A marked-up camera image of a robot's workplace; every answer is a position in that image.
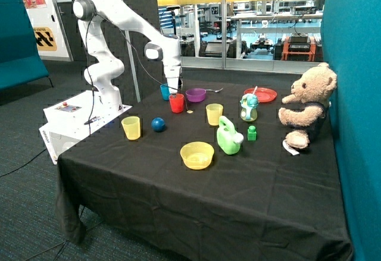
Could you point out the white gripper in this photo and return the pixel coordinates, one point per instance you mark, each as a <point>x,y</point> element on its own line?
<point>173,75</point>

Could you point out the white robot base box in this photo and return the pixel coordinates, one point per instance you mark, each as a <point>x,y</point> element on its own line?
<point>74,119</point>

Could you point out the blue plastic cup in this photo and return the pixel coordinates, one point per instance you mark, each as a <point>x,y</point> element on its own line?
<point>165,92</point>

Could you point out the red plastic cup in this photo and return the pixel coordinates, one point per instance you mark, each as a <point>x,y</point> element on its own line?
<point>177,103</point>

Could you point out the purple plastic bowl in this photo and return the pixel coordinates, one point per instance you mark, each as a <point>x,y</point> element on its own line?
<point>196,95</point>

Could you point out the metal spoon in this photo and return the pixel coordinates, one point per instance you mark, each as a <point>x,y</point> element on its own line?
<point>214,91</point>

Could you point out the dark blue ball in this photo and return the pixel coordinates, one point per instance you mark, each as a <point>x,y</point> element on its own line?
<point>158,124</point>

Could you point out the yellow cup near centre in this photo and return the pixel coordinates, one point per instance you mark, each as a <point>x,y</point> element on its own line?
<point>214,112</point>

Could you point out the yellow cup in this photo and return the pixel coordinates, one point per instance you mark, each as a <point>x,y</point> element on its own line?
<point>214,112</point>
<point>131,127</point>

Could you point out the yellow cup on left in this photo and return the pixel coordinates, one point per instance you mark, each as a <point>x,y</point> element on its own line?
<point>131,127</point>

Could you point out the teal baby sippy cup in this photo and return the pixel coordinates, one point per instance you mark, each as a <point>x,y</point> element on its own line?
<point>249,103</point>

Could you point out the yellow plastic bowl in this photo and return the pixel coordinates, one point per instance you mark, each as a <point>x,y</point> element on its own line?
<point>197,155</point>

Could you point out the green toy watering can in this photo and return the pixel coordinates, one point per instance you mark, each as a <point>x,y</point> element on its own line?
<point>228,138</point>

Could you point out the red plastic plate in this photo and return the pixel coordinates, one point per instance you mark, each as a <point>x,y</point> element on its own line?
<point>265,95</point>

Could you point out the green toy block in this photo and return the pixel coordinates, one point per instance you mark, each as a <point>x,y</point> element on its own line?
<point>251,133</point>

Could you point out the black tablecloth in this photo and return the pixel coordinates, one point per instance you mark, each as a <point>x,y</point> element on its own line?
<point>259,204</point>

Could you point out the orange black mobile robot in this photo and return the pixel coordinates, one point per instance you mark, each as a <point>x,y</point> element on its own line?
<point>303,47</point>

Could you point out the brown teddy bear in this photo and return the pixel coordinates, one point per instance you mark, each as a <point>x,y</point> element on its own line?
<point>312,91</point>

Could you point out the teal bench seat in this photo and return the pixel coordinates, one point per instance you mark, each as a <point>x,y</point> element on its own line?
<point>20,60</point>

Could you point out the yellow black wall sign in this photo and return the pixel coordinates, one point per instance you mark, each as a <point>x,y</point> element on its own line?
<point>45,39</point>

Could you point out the teal partition wall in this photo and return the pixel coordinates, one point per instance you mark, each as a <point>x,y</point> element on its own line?
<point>350,31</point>

